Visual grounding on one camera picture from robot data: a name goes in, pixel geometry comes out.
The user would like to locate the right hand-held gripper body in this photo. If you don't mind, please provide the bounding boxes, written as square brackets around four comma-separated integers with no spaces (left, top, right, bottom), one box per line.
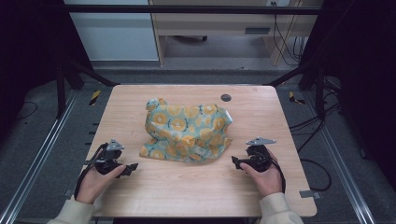
[245,136,277,174]

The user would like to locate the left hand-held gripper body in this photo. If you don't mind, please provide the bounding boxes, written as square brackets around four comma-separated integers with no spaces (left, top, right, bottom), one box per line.
[83,138,125,175]

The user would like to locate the green cloth with orange circles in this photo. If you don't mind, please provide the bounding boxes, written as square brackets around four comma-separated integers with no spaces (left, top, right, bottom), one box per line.
[138,97,234,164]

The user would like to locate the person's right hand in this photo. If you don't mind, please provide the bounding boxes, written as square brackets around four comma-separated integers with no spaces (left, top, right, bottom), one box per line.
[239,150,284,198]

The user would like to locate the person's left hand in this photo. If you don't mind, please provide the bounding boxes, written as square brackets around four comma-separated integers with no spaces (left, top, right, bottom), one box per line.
[75,164,127,205]

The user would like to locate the yellow black floor tape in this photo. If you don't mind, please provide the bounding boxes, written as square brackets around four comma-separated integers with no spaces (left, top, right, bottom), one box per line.
[288,91,306,105]
[88,89,103,107]

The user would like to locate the white cabinet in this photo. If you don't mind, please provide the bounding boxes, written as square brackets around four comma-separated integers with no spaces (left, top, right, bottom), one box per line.
[63,0,160,62]

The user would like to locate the dark curtain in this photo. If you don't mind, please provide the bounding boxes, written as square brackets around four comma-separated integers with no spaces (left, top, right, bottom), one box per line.
[0,0,93,143]
[298,0,396,183]

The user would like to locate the light wooden desk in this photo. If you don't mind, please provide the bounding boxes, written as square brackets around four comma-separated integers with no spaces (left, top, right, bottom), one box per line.
[148,0,325,67]

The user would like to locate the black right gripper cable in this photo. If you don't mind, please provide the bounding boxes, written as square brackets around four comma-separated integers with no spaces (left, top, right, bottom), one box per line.
[270,153,287,193]

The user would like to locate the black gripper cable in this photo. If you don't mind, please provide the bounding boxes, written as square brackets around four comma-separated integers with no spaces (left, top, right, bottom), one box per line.
[74,143,109,199]
[270,153,287,193]

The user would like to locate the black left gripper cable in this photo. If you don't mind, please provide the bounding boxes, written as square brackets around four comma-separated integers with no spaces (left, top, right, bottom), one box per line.
[74,143,109,199]

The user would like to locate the grey metal table bracket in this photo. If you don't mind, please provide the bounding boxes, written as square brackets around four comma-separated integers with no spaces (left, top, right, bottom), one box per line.
[299,189,322,201]

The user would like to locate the black floor cables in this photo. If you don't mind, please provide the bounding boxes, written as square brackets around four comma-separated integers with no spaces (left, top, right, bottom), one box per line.
[289,77,344,154]

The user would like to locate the black looped floor cable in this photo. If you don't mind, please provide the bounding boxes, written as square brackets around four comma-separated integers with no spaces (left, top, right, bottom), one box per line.
[299,158,333,192]

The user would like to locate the aluminium floor rail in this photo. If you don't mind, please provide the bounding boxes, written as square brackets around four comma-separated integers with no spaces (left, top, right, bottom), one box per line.
[0,88,80,224]
[302,91,377,224]

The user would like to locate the black metal frame stand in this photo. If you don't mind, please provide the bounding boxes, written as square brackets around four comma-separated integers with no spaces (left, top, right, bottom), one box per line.
[55,58,120,119]
[263,58,327,120]

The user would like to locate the thin black floor cable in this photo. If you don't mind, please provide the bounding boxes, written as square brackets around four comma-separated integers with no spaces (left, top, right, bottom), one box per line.
[14,100,39,121]

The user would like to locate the black hanging desk cables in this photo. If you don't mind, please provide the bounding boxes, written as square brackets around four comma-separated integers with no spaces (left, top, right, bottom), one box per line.
[272,1,308,67]

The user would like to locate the black metal frame bar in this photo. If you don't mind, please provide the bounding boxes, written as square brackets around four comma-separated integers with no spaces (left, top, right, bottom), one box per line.
[63,4,322,16]

